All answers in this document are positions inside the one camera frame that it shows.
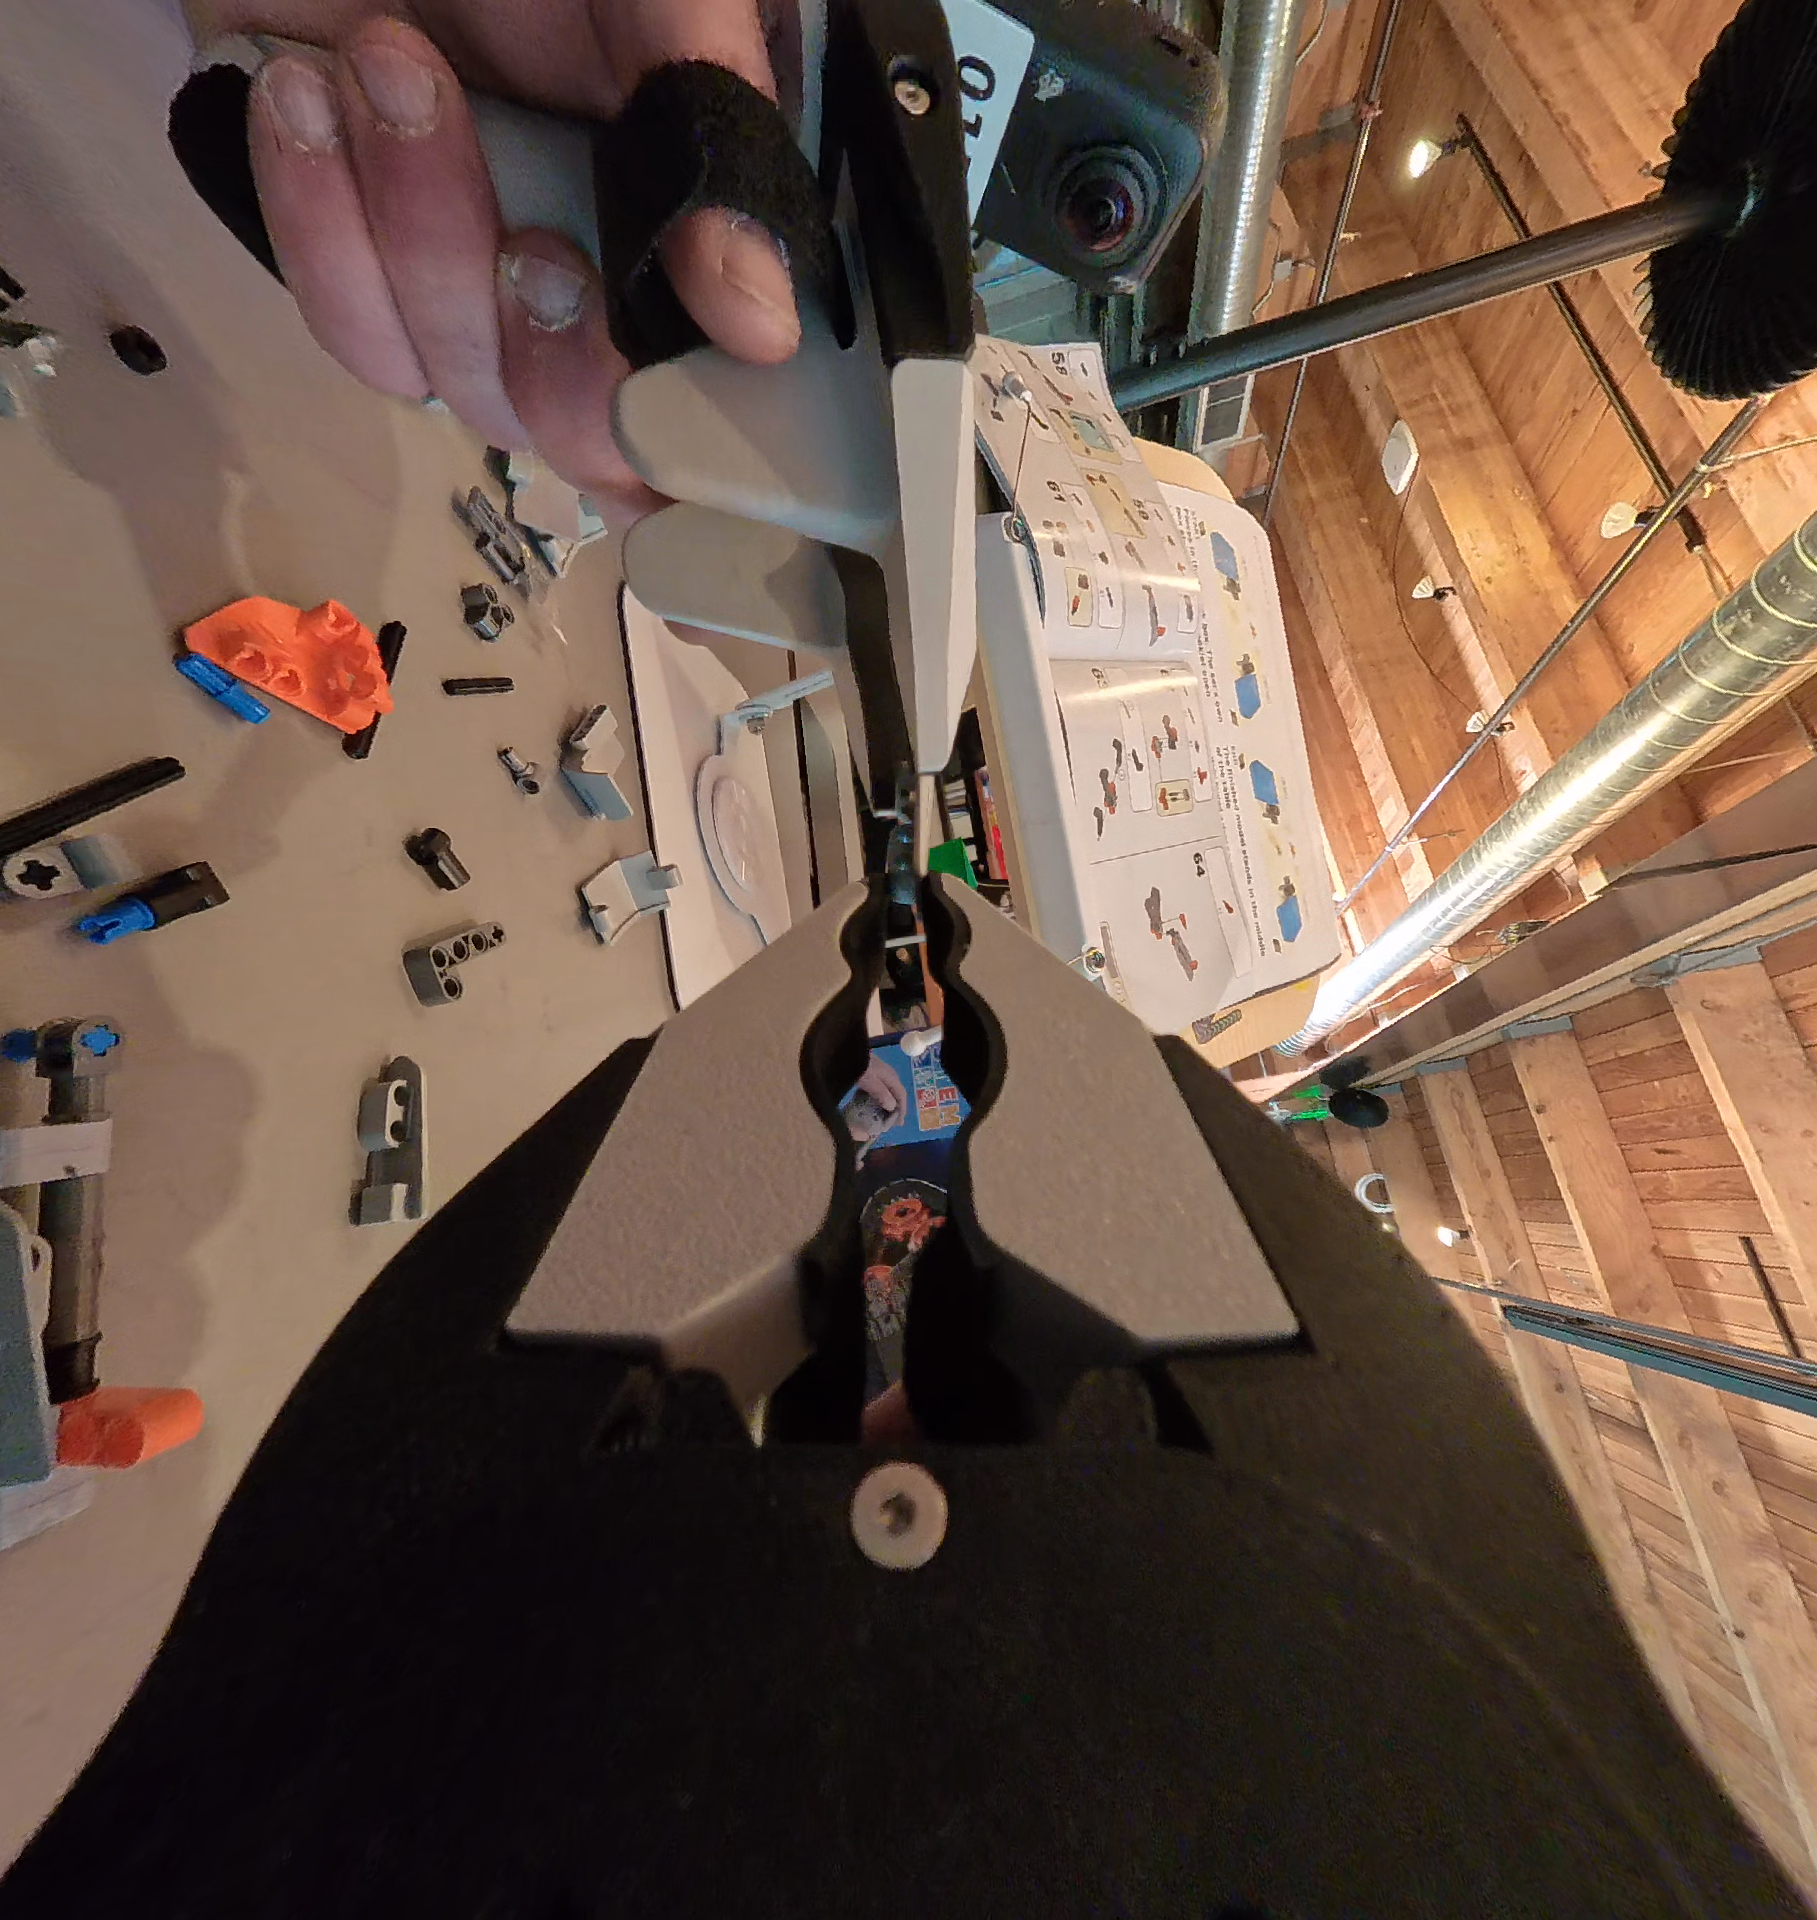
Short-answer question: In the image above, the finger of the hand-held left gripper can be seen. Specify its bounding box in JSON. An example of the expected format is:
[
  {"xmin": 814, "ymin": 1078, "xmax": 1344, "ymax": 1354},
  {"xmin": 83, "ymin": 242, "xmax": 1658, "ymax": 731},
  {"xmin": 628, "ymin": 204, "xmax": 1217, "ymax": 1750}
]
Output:
[
  {"xmin": 611, "ymin": 344, "xmax": 980, "ymax": 778},
  {"xmin": 625, "ymin": 501, "xmax": 915, "ymax": 783}
]

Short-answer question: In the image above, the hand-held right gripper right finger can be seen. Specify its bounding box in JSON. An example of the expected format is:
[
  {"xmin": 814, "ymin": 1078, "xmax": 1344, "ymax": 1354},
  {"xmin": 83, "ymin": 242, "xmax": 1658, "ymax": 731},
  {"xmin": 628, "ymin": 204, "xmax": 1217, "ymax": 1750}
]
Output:
[{"xmin": 908, "ymin": 872, "xmax": 1308, "ymax": 1448}]

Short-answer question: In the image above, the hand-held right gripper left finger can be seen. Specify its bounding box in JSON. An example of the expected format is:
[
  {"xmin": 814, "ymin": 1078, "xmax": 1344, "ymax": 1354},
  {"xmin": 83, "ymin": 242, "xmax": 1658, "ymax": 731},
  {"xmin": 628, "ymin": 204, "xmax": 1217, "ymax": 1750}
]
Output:
[{"xmin": 504, "ymin": 877, "xmax": 887, "ymax": 1446}]

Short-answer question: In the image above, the person's left hand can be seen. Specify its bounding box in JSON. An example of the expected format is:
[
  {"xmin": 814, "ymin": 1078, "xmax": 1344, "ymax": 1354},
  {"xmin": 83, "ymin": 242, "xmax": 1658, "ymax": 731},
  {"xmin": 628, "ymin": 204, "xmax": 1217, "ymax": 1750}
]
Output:
[{"xmin": 167, "ymin": 0, "xmax": 808, "ymax": 516}]

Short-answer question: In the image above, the light grey curved panel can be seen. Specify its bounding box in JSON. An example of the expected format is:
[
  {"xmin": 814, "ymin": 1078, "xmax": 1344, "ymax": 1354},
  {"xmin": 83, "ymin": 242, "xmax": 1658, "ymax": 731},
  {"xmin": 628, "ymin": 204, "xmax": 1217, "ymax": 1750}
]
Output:
[{"xmin": 490, "ymin": 447, "xmax": 610, "ymax": 541}]

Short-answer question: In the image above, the white book stand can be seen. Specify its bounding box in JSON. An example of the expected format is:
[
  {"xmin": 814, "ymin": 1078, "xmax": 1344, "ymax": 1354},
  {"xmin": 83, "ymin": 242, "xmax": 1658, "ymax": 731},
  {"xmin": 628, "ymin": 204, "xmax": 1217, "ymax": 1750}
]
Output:
[{"xmin": 619, "ymin": 336, "xmax": 1351, "ymax": 1066}]

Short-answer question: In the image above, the blue toy kit box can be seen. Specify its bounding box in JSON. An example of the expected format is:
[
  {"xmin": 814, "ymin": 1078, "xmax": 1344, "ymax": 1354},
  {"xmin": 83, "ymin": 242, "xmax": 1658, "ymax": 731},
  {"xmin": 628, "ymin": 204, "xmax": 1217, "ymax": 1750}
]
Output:
[{"xmin": 842, "ymin": 1026, "xmax": 984, "ymax": 1404}]

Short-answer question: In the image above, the light grey boxy panel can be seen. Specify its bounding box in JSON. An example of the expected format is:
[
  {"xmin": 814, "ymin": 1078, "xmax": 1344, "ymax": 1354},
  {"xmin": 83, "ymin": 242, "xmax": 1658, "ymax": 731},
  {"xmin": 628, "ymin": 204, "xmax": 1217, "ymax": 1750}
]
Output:
[{"xmin": 554, "ymin": 704, "xmax": 635, "ymax": 822}]

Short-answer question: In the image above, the dark grey connector block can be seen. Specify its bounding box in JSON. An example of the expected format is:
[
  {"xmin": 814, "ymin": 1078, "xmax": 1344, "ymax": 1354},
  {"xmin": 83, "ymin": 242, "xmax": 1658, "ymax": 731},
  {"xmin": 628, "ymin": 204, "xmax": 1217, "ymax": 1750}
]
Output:
[{"xmin": 455, "ymin": 483, "xmax": 543, "ymax": 593}]

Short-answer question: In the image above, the toy instruction booklet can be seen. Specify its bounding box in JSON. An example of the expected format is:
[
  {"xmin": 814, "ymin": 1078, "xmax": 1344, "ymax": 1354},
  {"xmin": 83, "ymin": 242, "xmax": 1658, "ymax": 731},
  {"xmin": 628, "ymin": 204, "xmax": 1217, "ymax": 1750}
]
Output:
[{"xmin": 977, "ymin": 336, "xmax": 1347, "ymax": 1005}]

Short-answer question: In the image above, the light grey flat clip panel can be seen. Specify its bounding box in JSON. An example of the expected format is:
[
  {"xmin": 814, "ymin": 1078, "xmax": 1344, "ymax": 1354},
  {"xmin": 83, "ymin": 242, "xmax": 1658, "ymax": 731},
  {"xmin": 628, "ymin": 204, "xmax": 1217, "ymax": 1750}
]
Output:
[{"xmin": 580, "ymin": 848, "xmax": 683, "ymax": 944}]

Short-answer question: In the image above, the dark grey angled beam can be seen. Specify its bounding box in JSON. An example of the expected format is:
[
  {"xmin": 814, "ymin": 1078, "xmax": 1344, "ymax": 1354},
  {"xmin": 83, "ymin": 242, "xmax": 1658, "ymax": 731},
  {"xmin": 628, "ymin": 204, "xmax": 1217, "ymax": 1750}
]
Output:
[{"xmin": 404, "ymin": 920, "xmax": 508, "ymax": 1006}]

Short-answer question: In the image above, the orange wedge panel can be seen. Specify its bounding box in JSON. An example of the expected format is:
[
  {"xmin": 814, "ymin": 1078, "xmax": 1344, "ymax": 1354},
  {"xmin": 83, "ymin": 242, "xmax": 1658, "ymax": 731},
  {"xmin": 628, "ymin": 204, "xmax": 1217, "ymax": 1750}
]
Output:
[{"xmin": 185, "ymin": 596, "xmax": 398, "ymax": 734}]

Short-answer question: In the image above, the black ceiling pipe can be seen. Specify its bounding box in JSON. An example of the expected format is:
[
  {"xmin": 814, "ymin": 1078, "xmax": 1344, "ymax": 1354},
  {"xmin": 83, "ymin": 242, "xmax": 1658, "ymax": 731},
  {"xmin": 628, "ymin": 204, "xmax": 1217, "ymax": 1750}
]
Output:
[{"xmin": 1111, "ymin": 189, "xmax": 1752, "ymax": 418}]

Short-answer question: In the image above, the black and blue pin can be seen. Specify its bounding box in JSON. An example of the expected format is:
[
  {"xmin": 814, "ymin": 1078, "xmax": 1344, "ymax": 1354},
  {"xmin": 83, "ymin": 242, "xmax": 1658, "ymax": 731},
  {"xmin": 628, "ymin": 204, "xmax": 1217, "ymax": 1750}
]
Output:
[{"xmin": 74, "ymin": 860, "xmax": 232, "ymax": 947}]

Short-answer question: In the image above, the grey two hole bracket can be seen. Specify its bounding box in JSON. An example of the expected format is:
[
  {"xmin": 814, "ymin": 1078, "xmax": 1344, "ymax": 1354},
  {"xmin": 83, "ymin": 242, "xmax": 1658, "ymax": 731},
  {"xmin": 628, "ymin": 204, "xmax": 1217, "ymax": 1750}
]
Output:
[{"xmin": 350, "ymin": 1054, "xmax": 428, "ymax": 1228}]

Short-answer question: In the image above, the silver ventilation duct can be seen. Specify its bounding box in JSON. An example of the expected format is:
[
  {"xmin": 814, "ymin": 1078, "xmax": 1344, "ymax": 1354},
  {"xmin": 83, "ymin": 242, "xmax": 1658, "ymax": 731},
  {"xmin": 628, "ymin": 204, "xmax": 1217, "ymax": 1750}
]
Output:
[
  {"xmin": 1275, "ymin": 464, "xmax": 1817, "ymax": 1057},
  {"xmin": 1185, "ymin": 0, "xmax": 1314, "ymax": 342}
]

